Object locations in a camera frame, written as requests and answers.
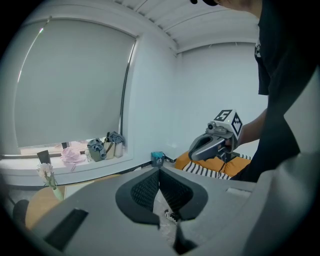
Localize grey roller blind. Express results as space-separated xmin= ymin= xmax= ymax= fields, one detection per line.
xmin=14 ymin=18 xmax=138 ymax=148

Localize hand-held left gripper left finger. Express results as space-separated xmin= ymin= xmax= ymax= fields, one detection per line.
xmin=29 ymin=167 xmax=176 ymax=256

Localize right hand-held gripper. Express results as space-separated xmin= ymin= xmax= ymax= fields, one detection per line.
xmin=188 ymin=108 xmax=244 ymax=162

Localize person's right forearm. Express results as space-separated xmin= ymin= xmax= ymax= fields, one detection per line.
xmin=237 ymin=107 xmax=270 ymax=148

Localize oval wooden coffee table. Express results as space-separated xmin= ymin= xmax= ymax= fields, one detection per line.
xmin=24 ymin=174 xmax=121 ymax=230

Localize beige canvas tote bag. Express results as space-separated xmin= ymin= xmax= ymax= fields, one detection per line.
xmin=103 ymin=132 xmax=116 ymax=160

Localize pink cloth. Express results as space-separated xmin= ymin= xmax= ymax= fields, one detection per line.
xmin=60 ymin=146 xmax=86 ymax=166

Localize orange floor sofa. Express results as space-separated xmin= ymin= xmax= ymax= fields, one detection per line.
xmin=174 ymin=149 xmax=252 ymax=180

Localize pink flowers in green vase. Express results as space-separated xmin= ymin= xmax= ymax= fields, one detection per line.
xmin=36 ymin=162 xmax=65 ymax=201

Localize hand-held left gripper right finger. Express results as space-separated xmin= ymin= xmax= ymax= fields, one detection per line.
xmin=159 ymin=166 xmax=257 ymax=256

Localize black white striped blanket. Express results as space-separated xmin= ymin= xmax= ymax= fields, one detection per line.
xmin=181 ymin=154 xmax=251 ymax=181

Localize dark brown square panel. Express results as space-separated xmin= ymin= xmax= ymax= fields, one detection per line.
xmin=36 ymin=149 xmax=51 ymax=166

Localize person's left sneaker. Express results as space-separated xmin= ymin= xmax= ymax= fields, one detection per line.
xmin=163 ymin=209 xmax=181 ymax=223

